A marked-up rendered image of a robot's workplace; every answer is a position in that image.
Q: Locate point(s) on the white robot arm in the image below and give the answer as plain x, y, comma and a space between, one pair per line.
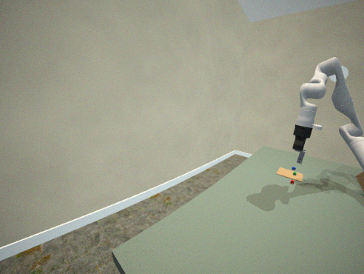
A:
342, 101

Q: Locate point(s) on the orange square mat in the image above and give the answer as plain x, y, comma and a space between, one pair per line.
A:
289, 174

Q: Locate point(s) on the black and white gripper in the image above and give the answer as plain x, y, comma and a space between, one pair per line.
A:
302, 131

